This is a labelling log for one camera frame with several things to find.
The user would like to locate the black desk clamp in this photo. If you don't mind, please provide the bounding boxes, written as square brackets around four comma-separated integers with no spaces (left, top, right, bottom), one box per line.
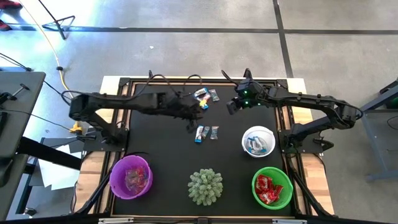
[0,83,31,105]

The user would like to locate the black floor stand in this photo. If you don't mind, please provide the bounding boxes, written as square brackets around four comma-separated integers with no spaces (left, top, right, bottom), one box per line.
[37,0,76,40]

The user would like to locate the yellow hanging cable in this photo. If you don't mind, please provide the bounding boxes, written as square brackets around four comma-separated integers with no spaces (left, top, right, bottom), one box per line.
[17,0,83,135]

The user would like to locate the black floor cable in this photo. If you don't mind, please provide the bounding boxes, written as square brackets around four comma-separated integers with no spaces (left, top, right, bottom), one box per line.
[0,52,34,72]

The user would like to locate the black aluminium table frame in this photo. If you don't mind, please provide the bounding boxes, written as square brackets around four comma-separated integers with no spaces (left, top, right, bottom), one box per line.
[74,75,335,224]

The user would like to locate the grey metal desk frame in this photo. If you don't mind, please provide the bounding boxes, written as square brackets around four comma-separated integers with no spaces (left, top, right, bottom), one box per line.
[357,77,398,183]

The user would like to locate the succulent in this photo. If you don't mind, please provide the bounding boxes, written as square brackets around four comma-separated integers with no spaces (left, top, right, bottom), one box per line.
[187,168,224,207]

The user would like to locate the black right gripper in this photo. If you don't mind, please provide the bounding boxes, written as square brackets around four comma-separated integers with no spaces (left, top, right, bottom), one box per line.
[226,79,264,116]

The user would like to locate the purple plastic bowl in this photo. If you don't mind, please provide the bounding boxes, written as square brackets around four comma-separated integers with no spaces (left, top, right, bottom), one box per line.
[109,155,154,200]

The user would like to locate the green plastic bowl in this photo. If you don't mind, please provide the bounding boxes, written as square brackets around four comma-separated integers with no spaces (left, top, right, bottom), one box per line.
[251,166,294,210]

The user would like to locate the black table mat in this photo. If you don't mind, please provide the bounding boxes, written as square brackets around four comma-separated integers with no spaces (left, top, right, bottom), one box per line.
[119,82,295,218]

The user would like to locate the white paper sheets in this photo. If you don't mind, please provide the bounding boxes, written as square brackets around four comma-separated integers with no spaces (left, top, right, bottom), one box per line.
[37,144,82,191]

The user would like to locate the black diagonal frame strut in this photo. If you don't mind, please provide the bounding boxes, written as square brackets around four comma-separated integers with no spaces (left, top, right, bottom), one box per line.
[76,152,122,215]
[287,155,332,217]

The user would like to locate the white bowl with black face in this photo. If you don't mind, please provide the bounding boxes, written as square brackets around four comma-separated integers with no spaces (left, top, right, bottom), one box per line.
[241,125,276,159]

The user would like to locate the grey desk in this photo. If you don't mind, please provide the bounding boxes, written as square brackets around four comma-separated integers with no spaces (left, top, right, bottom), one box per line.
[0,71,47,218]

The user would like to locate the red Skittles packet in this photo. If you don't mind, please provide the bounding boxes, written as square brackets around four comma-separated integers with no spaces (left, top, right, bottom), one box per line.
[259,190,276,205]
[270,184,284,197]
[255,174,274,190]

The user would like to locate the silver metal bracket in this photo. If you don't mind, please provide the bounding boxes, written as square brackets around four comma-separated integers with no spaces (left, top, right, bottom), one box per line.
[272,218,308,224]
[98,217,134,224]

